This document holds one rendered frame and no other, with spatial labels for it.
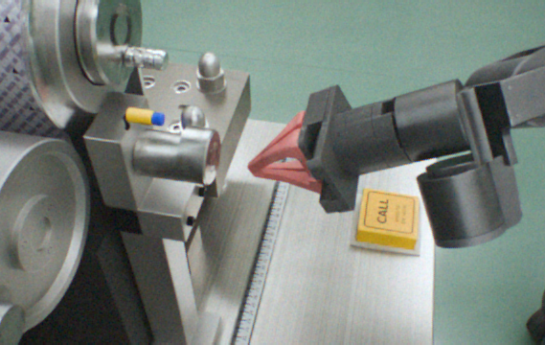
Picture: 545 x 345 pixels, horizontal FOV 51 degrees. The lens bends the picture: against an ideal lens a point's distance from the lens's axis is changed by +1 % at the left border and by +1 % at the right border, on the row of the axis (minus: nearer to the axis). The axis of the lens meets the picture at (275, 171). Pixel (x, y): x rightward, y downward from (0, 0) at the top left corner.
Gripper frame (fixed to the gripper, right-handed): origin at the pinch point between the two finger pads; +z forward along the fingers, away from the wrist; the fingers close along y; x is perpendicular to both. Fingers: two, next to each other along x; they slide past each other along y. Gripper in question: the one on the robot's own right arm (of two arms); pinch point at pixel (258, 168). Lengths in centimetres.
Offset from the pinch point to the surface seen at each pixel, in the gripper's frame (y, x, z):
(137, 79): -0.3, 13.1, 4.3
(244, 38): 177, -69, 97
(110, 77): -8.7, 17.8, -1.6
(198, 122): 5.9, 3.2, 7.1
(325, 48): 177, -88, 65
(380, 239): 6.1, -20.2, -3.5
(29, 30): -12.2, 23.5, -2.6
